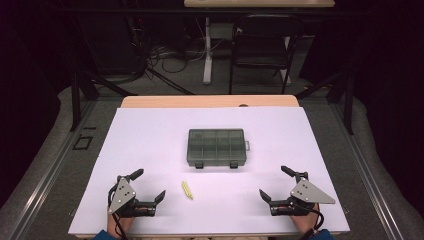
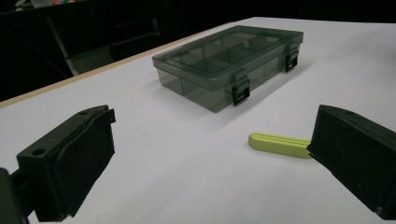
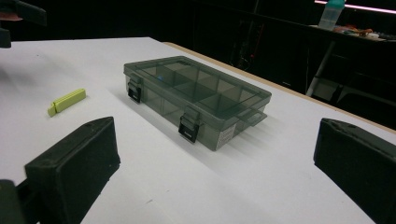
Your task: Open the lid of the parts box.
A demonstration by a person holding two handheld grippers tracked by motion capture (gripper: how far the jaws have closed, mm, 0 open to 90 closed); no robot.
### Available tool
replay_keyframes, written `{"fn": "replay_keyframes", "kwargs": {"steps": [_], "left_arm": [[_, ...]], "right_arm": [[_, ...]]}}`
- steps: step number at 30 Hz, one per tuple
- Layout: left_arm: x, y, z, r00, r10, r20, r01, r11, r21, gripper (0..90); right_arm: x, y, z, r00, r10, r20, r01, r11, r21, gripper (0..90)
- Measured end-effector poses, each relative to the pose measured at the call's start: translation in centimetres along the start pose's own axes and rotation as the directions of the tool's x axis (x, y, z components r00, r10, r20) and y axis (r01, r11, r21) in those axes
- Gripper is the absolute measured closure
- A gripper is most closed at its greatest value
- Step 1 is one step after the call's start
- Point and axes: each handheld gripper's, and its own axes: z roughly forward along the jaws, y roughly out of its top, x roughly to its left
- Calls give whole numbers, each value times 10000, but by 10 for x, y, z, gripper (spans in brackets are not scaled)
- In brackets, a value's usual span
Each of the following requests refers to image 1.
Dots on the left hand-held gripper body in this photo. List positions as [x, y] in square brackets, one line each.
[121, 196]

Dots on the desk with white legs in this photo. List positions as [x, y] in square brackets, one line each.
[208, 60]

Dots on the person's left hand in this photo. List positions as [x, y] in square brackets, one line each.
[124, 225]

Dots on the aluminium floor rail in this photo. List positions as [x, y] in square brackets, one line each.
[366, 173]
[53, 166]

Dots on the yellow plastic strip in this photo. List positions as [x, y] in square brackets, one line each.
[187, 190]

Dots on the white board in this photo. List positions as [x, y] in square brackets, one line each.
[160, 140]

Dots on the light wooden table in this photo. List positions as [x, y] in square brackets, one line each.
[206, 101]

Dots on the black folding chair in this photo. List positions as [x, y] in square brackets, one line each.
[266, 46]

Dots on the person's right hand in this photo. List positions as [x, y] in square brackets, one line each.
[306, 221]

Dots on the black metal stand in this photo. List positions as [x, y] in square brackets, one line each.
[76, 100]
[348, 100]

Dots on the grey transparent plastic organizer box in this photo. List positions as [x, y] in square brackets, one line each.
[216, 146]

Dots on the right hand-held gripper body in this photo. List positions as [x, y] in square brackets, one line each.
[308, 195]

